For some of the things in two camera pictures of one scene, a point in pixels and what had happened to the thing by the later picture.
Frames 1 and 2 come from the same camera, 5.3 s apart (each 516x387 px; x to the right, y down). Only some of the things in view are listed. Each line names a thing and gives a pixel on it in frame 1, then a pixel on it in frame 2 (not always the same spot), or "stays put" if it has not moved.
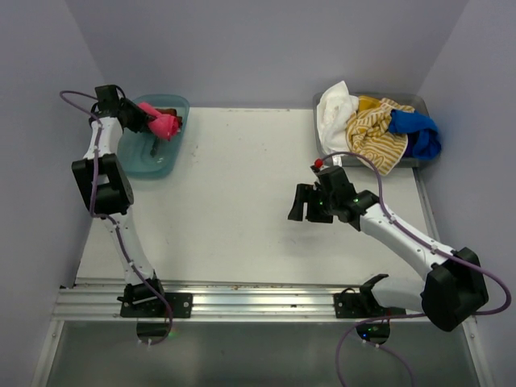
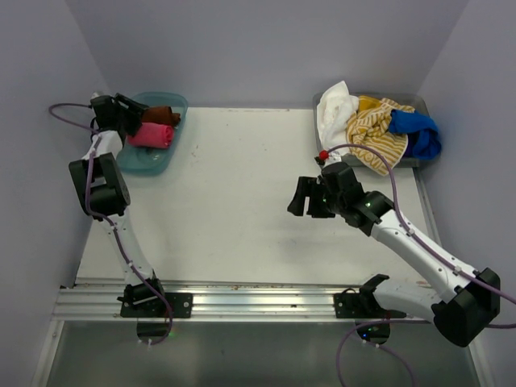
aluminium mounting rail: (218, 303) stays put
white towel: (333, 110) stays put
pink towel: (163, 126) → (152, 135)
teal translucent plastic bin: (134, 148) stays put
